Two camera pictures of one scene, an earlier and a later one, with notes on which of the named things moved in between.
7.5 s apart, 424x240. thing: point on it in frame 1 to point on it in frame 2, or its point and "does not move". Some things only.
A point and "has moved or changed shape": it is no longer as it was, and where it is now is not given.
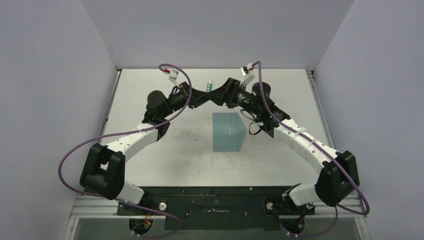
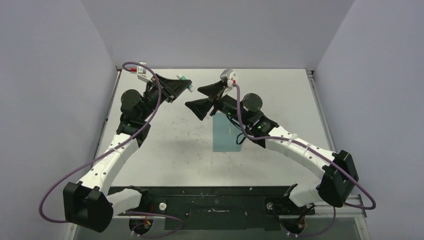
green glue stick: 209,86 has moved or changed shape
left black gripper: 196,98 to 171,88
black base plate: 218,208 does not move
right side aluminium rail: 313,85 does not move
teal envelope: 228,132 does not move
